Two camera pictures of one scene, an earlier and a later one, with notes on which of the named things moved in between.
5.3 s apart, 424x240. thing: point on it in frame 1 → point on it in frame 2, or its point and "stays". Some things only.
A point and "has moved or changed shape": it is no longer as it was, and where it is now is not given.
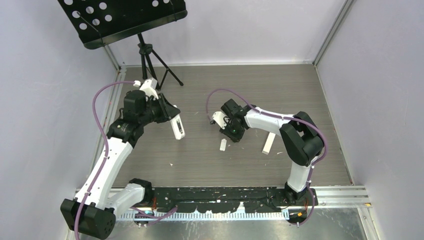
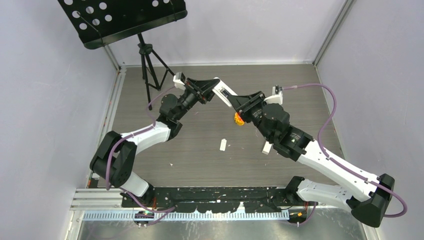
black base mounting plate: x=227 y=199 stays
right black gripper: x=235 y=138 → x=243 y=104
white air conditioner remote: x=178 y=127 has moved or changed shape
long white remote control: x=269 y=143 stays
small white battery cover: x=223 y=144 stays
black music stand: x=96 y=22 stays
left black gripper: x=167 y=110 → x=202 y=90
